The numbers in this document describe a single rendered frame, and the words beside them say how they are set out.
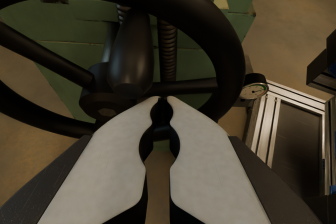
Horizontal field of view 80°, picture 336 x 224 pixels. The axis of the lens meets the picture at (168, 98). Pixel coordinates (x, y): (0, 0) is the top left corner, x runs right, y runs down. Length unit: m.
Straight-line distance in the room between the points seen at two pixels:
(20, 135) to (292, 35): 1.91
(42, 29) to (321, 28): 2.00
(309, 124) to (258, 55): 0.66
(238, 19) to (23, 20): 0.37
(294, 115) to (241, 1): 0.82
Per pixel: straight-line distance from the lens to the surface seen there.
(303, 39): 1.92
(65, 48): 0.47
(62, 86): 0.59
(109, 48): 0.26
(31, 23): 0.45
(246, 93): 0.47
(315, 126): 1.15
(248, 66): 0.57
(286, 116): 1.09
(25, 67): 1.50
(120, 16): 0.24
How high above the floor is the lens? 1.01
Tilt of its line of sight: 58 degrees down
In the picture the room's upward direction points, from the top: 9 degrees clockwise
